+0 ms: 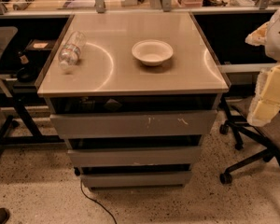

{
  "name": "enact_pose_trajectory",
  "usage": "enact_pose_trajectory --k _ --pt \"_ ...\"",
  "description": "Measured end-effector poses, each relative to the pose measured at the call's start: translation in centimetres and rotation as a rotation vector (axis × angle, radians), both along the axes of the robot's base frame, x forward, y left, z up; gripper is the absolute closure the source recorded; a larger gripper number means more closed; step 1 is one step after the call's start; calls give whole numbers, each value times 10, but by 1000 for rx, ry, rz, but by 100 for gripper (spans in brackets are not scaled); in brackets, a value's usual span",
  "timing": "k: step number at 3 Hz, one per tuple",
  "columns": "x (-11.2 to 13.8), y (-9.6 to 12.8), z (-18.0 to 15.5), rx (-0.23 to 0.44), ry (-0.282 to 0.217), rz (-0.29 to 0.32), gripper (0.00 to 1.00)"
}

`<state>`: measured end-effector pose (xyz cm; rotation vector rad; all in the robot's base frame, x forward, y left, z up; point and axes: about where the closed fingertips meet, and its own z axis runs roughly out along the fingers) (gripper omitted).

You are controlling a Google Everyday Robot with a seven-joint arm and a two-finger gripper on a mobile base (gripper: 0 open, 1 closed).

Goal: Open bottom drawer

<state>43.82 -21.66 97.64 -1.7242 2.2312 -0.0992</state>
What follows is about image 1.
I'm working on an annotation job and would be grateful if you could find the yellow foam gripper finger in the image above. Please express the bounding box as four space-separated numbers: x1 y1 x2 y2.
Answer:
247 63 280 127

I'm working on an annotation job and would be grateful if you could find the grey drawer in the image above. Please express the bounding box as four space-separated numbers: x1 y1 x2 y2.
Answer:
50 110 217 139
68 147 202 167
80 171 192 189

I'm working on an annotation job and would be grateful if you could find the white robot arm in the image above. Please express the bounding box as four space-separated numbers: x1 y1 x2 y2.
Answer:
245 8 280 127

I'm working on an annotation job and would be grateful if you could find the grey three-drawer cabinet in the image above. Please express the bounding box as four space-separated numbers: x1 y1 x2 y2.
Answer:
38 12 229 176

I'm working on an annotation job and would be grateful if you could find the black office chair right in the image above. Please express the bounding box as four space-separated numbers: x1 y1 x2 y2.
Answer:
219 97 280 184

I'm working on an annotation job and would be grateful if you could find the white ceramic bowl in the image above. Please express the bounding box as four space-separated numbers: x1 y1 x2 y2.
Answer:
132 39 174 66

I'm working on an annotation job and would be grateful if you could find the clear plastic water bottle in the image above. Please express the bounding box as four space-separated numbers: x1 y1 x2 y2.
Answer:
58 31 86 71

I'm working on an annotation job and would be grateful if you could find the black box under bench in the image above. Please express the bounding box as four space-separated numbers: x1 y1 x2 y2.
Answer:
16 39 56 82

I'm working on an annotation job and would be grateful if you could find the dark shoe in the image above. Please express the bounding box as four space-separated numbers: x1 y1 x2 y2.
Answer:
0 208 10 224

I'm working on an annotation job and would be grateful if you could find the black floor cable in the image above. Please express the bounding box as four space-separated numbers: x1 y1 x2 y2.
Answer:
79 180 119 224

